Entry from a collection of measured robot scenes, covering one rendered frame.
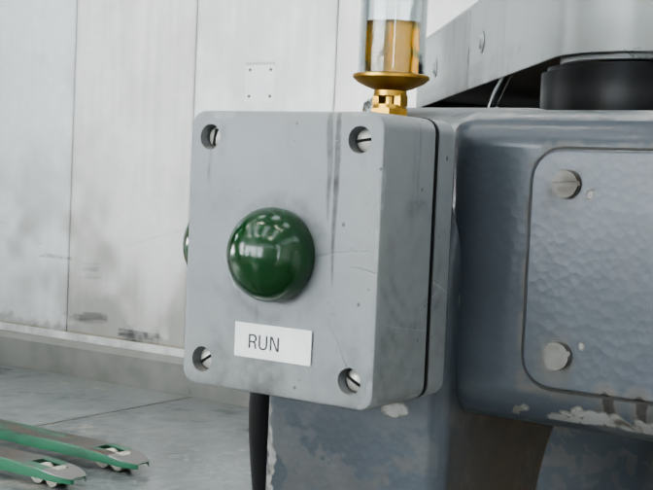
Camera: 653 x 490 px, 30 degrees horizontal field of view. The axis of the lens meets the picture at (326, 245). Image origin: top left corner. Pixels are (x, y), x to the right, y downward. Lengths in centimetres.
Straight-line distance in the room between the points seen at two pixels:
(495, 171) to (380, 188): 5
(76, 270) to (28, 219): 55
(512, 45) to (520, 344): 25
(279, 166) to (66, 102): 765
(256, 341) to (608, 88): 19
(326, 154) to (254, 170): 3
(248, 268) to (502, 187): 9
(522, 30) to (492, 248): 21
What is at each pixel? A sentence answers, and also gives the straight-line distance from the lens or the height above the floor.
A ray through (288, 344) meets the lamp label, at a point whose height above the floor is 126.
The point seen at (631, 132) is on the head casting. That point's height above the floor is 133.
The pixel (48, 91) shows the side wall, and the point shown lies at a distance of 815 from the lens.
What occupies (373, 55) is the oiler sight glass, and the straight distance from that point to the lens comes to 45.
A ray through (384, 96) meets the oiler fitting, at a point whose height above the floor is 134.
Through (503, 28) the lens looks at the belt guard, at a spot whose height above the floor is 139.
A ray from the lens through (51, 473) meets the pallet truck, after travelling 517.
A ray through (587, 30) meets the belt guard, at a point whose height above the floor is 137.
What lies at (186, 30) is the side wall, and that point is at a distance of 738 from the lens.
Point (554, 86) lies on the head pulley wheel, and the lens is 52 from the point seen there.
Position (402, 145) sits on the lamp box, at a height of 132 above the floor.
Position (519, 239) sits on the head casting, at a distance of 40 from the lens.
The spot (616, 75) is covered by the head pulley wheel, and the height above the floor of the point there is 136.
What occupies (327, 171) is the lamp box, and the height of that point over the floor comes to 131.
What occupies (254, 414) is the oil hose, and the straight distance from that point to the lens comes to 47.
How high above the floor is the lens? 131
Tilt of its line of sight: 3 degrees down
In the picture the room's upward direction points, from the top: 3 degrees clockwise
